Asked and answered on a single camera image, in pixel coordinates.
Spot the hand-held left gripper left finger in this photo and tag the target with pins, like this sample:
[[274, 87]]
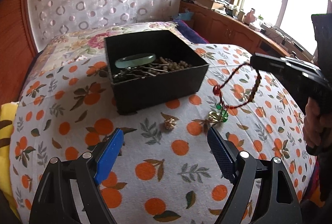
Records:
[[109, 156]]

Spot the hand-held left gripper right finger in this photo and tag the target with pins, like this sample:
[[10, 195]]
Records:
[[220, 156]]

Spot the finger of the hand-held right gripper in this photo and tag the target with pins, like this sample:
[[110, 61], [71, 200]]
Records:
[[267, 65], [269, 56]]

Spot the small gold ornament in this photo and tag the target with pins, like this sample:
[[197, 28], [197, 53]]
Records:
[[170, 124]]

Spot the black square box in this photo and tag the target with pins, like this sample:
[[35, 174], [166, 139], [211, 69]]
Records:
[[155, 91]]

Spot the pale green jade bangle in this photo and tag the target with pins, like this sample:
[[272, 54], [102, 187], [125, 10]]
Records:
[[134, 61]]

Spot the person's right hand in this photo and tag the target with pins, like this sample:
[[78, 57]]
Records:
[[312, 122]]

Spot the pink figurine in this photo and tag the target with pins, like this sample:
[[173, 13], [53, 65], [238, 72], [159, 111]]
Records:
[[250, 17]]

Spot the person's dark clothing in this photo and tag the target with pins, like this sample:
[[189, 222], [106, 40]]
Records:
[[324, 37]]

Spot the orange fruit print cloth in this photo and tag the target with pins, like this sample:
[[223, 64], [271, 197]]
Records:
[[168, 161]]

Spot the wooden cabinet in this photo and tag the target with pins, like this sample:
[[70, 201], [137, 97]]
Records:
[[223, 26]]

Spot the cardboard box with papers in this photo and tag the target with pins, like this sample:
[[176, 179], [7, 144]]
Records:
[[210, 3]]

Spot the purple blanket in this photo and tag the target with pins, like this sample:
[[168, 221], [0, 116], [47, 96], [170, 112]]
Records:
[[190, 33]]

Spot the teal plastic bag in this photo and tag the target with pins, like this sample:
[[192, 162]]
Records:
[[186, 16]]

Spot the yellow plush toy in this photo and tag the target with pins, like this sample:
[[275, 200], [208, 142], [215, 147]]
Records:
[[6, 135]]

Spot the floral bedsheet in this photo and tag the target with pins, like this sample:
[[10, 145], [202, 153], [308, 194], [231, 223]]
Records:
[[77, 44]]

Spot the brown slatted wardrobe door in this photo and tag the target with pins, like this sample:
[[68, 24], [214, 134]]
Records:
[[13, 44]]

